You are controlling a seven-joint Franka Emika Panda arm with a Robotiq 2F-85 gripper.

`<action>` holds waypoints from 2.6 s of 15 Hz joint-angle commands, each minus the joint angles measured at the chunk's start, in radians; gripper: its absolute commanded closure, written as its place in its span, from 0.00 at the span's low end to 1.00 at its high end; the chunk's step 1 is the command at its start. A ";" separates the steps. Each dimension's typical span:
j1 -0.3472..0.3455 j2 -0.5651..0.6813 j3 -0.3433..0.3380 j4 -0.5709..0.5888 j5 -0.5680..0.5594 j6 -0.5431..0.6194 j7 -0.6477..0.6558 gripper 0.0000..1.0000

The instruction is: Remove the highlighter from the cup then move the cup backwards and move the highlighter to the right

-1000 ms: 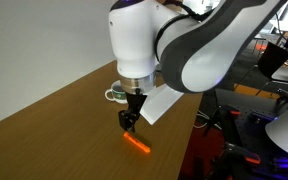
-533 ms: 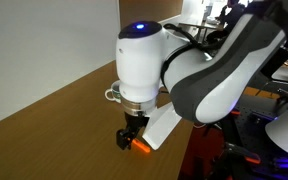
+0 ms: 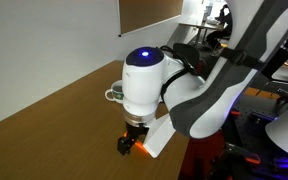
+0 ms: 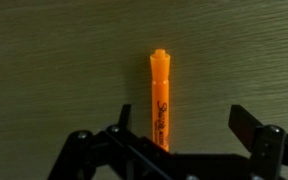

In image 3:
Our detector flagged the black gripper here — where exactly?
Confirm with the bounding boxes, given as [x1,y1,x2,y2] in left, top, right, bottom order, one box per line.
[117,120,150,157]

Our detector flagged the orange highlighter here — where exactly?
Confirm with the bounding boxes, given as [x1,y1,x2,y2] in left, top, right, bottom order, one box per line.
[122,131,150,155]

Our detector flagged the white cup with green band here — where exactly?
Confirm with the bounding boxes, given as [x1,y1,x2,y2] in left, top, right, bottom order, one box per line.
[104,79,125,105]

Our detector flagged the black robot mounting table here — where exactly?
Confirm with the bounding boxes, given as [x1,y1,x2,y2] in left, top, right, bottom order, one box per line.
[213,87,288,180]

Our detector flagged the brown cork notice board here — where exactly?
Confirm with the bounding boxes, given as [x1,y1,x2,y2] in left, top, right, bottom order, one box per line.
[117,0,184,37]

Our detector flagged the light office desk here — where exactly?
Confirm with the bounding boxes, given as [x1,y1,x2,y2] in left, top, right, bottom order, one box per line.
[178,17,226,48]

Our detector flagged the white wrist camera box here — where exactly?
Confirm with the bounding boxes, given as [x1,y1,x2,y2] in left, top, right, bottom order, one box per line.
[142,113,177,159]

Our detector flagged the orange-handled black clamp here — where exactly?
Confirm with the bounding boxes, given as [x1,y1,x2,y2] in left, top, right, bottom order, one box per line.
[229,109,242,117]
[217,142,262,180]

